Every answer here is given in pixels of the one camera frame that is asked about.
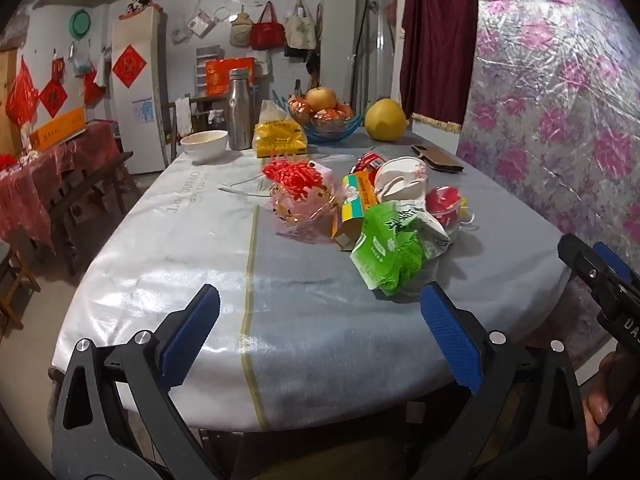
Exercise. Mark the red paper decoration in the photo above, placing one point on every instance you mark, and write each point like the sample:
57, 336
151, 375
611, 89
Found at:
92, 87

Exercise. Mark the orange wrapped fruit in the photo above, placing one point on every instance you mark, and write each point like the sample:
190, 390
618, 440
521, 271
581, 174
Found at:
300, 106
346, 111
327, 115

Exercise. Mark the yellow red apple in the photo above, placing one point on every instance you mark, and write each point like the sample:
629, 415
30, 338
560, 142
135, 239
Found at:
320, 98

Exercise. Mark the red handbag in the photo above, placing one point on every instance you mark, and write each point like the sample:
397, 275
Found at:
267, 35

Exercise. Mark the stainless steel bottle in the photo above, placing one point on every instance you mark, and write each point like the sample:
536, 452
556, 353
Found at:
240, 110

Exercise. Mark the tan small bag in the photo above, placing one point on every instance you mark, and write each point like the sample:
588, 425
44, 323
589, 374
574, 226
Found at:
241, 30

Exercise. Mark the red snack packet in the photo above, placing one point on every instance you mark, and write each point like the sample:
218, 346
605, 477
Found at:
367, 162

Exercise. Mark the wooden chair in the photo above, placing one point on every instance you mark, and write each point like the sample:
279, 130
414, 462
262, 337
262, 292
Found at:
167, 130

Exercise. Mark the red jelly cup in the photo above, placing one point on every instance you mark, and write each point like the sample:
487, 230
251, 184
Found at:
442, 205

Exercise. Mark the long orange box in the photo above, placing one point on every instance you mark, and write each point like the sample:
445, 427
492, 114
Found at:
57, 130

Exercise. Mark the yellow pomelo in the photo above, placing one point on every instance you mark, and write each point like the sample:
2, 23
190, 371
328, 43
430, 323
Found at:
385, 120

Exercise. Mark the blue glass fruit bowl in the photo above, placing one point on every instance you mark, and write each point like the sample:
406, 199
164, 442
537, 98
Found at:
325, 135

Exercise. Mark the white refrigerator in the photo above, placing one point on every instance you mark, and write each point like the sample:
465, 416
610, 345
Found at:
127, 30

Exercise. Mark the floral plastic-wrapped mattress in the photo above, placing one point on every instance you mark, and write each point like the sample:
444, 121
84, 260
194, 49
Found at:
550, 110

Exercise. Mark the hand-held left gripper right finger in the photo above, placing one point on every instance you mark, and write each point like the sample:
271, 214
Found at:
450, 345

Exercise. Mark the white bowl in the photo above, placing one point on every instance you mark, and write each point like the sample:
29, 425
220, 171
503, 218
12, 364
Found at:
202, 146

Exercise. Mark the wooden bench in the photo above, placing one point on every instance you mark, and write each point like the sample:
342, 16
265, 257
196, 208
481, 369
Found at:
100, 180

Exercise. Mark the yellow tissue pack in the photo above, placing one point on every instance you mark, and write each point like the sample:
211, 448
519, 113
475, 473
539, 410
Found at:
280, 140

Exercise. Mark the orange yellow carton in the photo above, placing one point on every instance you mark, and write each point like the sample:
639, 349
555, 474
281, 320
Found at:
352, 205

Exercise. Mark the orange gift box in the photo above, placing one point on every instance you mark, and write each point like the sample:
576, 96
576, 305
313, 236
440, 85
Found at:
220, 77

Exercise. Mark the dark red curtain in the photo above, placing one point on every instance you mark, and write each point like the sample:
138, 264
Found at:
440, 50

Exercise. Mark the grey shelf rack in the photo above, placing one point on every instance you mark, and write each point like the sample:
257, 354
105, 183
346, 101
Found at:
201, 72

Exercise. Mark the beige tote bag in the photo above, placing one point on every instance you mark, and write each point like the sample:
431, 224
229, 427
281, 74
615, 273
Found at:
301, 32

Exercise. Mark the green round plate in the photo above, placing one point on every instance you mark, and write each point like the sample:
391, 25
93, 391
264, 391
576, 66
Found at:
80, 24

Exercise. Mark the green plastic packet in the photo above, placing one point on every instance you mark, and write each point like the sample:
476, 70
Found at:
385, 250

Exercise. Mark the grey white tablecloth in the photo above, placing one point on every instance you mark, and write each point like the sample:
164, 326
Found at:
300, 310

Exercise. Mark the red plastic bag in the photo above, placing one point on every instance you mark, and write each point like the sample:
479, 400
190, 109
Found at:
21, 95

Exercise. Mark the crushed white paper cup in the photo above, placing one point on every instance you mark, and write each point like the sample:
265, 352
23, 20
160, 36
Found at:
400, 180

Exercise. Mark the person's right hand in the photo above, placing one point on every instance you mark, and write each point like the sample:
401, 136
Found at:
595, 405

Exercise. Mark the red patterned tablecloth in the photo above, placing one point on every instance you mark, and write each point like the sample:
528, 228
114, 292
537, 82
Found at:
30, 185

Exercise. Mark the red diamond paper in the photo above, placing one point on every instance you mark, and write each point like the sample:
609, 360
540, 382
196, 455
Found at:
53, 97
129, 66

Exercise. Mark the wooden stool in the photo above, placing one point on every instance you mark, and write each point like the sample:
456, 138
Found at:
15, 285

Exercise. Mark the black bag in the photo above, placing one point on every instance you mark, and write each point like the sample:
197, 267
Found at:
299, 53

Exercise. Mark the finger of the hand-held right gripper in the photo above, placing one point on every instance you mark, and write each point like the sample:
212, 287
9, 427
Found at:
611, 260
575, 255

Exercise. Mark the white cloth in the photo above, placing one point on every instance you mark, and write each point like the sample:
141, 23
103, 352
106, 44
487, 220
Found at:
183, 115

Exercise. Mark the plush toy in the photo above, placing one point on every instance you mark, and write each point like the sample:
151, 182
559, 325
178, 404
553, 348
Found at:
139, 1

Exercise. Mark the red-topped clear plastic bag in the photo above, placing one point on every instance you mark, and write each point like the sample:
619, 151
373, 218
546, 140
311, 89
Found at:
295, 185

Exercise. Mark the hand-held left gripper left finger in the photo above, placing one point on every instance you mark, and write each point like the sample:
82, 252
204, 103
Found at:
192, 332

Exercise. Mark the wooden door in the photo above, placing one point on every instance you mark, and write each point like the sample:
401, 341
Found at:
7, 105

